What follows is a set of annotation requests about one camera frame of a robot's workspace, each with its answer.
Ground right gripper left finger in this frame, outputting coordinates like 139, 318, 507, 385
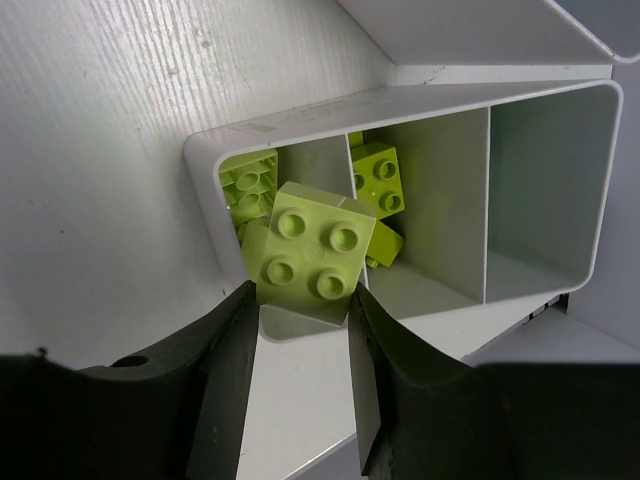
1, 281, 259, 479

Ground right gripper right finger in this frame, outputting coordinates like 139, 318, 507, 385
348, 287, 639, 479

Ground lime curved lego brick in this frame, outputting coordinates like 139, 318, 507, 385
365, 221, 404, 268

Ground pale green lego brick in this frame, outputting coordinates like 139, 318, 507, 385
257, 181, 376, 326

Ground green small lego brick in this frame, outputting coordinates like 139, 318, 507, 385
351, 142, 405, 219

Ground lime long lego brick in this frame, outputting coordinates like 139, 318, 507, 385
219, 149, 278, 227

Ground upright white divided container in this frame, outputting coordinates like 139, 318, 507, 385
184, 80, 623, 342

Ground tilted white divided container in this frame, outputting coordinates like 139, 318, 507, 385
341, 0, 639, 66

